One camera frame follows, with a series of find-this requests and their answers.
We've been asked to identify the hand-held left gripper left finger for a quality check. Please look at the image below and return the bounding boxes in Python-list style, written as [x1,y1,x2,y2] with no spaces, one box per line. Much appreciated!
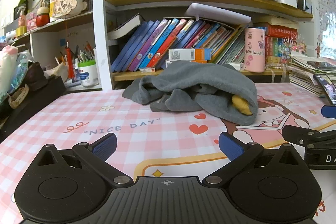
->
[37,133,134,187]

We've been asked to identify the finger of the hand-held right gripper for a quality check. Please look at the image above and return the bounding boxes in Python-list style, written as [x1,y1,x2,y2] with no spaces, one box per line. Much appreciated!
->
[282,125,336,148]
[322,105,336,118]

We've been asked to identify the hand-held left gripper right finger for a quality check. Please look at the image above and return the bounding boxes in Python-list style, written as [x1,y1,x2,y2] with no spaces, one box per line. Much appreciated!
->
[203,132,305,186]

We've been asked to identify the grey fleece sweater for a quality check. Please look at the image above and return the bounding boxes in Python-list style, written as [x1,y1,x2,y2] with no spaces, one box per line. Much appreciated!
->
[122,61,259,126]

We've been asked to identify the yellow cloth piece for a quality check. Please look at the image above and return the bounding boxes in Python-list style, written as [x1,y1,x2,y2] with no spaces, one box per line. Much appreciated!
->
[232,94,255,116]

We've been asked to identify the stack of magazines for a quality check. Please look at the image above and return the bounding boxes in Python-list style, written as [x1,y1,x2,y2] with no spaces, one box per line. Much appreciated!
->
[289,51,336,98]

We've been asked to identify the black flat device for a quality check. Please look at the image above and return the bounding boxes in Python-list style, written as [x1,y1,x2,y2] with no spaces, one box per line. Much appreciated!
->
[307,61,336,69]

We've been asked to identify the white jar with green lid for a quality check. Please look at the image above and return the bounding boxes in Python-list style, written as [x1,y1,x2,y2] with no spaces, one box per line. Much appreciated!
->
[77,60,100,87]

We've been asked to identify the colourful beaded ornaments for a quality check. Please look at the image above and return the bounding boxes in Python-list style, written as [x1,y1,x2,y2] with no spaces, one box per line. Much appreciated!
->
[280,36,306,56]

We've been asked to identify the large black box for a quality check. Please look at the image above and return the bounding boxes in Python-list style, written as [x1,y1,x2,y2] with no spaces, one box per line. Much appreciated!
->
[0,76,67,140]

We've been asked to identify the crumpled white tissue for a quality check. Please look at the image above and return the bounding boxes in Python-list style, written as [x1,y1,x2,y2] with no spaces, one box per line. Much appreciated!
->
[43,64,69,83]

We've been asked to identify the pink sticker-covered cup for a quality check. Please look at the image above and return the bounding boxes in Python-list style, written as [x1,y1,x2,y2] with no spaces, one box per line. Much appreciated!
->
[245,28,265,73]

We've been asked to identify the red tassel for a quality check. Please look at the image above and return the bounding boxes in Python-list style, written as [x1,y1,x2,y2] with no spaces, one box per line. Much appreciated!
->
[66,40,74,81]

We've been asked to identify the bunch of pens and pencils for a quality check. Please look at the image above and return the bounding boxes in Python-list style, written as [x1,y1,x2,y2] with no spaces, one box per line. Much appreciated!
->
[54,42,96,65]

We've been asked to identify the brown leather pouch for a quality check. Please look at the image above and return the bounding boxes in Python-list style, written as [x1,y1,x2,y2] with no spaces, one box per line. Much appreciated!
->
[25,61,49,88]

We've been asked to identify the row of colourful thin books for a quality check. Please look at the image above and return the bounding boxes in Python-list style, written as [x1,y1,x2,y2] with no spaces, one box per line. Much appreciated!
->
[110,18,246,73]

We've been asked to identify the iridescent plastic bag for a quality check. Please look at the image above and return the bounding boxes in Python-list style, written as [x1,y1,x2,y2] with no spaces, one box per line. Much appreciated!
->
[8,51,36,98]

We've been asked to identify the white wooden bookshelf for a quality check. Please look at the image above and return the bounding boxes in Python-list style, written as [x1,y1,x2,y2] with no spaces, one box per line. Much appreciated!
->
[0,0,319,90]

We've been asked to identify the thick black paperback book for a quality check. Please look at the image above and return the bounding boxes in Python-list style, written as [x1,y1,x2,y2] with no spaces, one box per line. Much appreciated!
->
[108,14,146,41]

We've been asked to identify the white pink plush toy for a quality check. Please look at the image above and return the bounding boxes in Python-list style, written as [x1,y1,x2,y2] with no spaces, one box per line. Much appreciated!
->
[0,44,19,93]

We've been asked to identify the white tablet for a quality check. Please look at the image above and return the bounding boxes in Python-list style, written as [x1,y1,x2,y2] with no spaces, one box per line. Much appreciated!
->
[185,3,252,25]

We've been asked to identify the red round doll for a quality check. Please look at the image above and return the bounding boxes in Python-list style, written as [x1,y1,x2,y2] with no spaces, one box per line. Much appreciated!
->
[35,2,51,28]

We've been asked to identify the pink patterned box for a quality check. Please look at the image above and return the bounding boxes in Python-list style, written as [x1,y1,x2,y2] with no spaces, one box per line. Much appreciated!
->
[26,13,38,30]

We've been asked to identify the pink trigger spray bottle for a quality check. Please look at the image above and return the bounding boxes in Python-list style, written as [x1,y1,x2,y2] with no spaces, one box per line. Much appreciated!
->
[16,5,28,28]

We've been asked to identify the wall chart poster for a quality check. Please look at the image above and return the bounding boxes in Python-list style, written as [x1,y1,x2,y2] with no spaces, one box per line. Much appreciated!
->
[312,0,336,56]

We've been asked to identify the beige watch strap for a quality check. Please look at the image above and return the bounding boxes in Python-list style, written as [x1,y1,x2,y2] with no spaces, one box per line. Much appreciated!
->
[8,84,30,109]

